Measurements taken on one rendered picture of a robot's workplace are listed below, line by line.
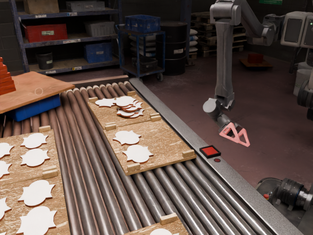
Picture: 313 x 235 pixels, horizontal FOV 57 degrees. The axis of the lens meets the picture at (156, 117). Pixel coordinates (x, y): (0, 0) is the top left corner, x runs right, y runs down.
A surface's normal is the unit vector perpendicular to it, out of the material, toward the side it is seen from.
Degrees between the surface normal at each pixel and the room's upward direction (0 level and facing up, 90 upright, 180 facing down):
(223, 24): 97
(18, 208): 0
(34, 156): 0
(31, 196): 0
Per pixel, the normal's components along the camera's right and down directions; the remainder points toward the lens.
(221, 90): -0.65, 0.44
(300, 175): 0.00, -0.89
